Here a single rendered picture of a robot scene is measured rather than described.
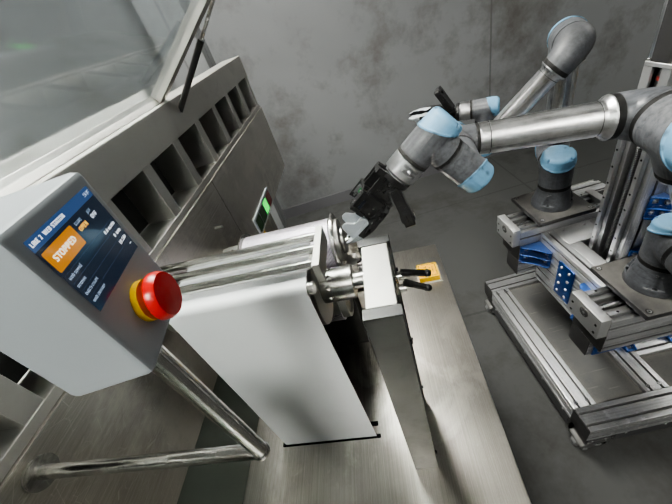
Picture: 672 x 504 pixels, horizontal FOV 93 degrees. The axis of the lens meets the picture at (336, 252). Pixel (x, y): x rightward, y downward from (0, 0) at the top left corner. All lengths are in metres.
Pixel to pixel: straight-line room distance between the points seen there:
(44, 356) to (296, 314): 0.35
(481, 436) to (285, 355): 0.51
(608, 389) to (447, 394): 1.01
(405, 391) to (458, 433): 0.37
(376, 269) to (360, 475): 0.57
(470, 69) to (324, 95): 1.33
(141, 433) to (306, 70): 2.88
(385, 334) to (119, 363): 0.29
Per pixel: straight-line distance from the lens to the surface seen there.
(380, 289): 0.42
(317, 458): 0.94
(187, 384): 0.28
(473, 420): 0.91
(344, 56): 3.16
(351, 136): 3.31
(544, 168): 1.53
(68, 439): 0.60
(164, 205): 0.82
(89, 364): 0.22
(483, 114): 1.56
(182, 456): 0.44
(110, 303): 0.20
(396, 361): 0.47
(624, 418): 1.78
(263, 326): 0.54
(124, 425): 0.66
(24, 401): 0.57
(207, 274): 0.58
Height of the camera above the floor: 1.74
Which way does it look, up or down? 37 degrees down
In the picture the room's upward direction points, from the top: 20 degrees counter-clockwise
